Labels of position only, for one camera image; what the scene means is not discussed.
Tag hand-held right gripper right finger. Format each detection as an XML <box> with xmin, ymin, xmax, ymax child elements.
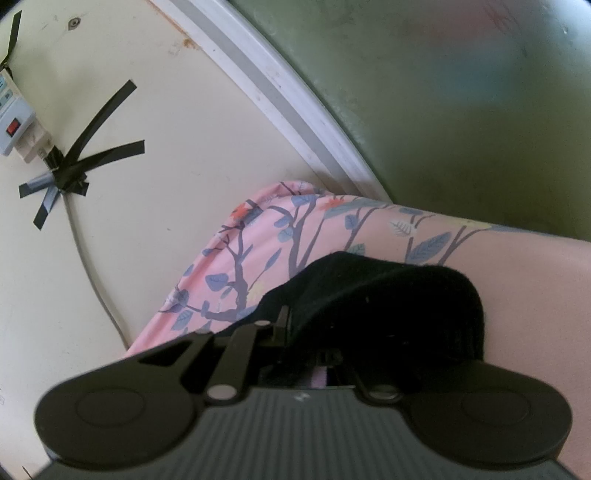
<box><xmin>344</xmin><ymin>359</ymin><xmax>406</xmax><ymax>403</ymax></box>

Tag grey power cable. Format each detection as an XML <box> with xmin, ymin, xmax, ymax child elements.
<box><xmin>65</xmin><ymin>194</ymin><xmax>133</xmax><ymax>354</ymax></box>

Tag black tape strip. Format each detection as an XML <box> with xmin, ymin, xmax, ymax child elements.
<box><xmin>0</xmin><ymin>9</ymin><xmax>23</xmax><ymax>70</ymax></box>

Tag black printed garment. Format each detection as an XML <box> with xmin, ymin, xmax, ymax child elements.
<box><xmin>256</xmin><ymin>251</ymin><xmax>486</xmax><ymax>389</ymax></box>

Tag black tape cross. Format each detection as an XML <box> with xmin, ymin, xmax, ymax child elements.
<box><xmin>18</xmin><ymin>80</ymin><xmax>145</xmax><ymax>232</ymax></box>

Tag white power strip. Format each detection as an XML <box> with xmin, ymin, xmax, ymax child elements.
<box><xmin>0</xmin><ymin>68</ymin><xmax>52</xmax><ymax>163</ymax></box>

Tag white framed window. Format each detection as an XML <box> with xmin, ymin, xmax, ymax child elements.
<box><xmin>148</xmin><ymin>0</ymin><xmax>591</xmax><ymax>241</ymax></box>

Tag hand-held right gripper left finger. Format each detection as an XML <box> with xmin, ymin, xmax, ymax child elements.
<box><xmin>139</xmin><ymin>307</ymin><xmax>291</xmax><ymax>402</ymax></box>

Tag pink floral bedsheet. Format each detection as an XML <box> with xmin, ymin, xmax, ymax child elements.
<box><xmin>124</xmin><ymin>181</ymin><xmax>591</xmax><ymax>393</ymax></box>

